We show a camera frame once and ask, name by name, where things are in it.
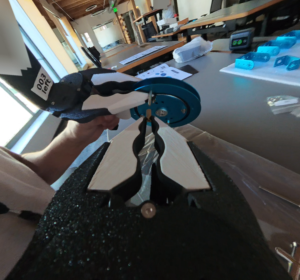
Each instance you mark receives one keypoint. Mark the person's left hand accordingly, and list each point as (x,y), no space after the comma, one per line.
(103,122)

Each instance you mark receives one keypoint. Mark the white plastic bag with box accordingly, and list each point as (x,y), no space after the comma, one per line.
(192,49)

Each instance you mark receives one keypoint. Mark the pile of small screw bags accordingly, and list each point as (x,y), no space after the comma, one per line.
(283,103)

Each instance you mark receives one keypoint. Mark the person's left forearm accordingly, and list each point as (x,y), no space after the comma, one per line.
(58,148)

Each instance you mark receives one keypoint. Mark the grey desk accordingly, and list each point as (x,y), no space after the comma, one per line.
(234,120)

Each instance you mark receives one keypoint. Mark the instruction sheet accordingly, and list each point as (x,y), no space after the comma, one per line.
(161,72)

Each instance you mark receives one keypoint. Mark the white foam sheet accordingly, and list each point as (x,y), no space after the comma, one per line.
(257,73)

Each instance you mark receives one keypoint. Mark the blue round base assembly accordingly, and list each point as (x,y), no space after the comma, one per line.
(185,92)

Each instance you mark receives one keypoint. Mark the black handheld meter device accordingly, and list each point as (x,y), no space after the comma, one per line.
(241,40)

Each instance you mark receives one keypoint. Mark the blue U bracket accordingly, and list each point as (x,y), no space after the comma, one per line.
(288,62)

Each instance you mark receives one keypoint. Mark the metal cross wrench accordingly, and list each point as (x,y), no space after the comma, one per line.
(287,257)

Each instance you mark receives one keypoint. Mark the person's beige clothing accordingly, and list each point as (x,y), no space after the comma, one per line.
(21,184)

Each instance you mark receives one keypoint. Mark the brass standoff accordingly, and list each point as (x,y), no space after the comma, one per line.
(148,116)

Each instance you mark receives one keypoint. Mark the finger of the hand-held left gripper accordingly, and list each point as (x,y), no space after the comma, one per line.
(117,103)
(112,78)

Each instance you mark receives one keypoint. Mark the clear plastic bag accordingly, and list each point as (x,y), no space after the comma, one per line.
(222,158)

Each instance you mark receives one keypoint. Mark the black office chair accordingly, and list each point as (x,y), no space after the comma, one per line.
(216,1)

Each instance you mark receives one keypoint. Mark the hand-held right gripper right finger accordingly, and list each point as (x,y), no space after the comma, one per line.
(182,165)

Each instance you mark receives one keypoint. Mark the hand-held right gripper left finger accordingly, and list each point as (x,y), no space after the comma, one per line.
(114,165)

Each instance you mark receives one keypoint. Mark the thin metal rod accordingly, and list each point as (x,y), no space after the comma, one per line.
(281,196)

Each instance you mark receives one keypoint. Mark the printed paper sheet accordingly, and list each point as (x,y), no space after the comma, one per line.
(143,54)

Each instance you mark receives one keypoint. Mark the blue servo bracket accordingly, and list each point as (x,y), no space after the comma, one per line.
(268,50)
(291,34)
(250,61)
(282,42)

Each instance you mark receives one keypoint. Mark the black card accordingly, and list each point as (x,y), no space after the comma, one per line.
(188,69)

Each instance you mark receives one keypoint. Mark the wood-edged desk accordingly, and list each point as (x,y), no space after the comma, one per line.
(246,9)
(131,57)

